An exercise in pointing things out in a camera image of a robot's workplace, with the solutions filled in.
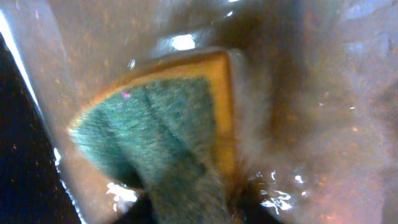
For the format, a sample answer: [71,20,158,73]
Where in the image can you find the green yellow sponge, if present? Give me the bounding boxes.
[68,52,236,223]

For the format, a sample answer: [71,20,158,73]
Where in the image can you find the black water tray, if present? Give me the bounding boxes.
[1,0,397,223]

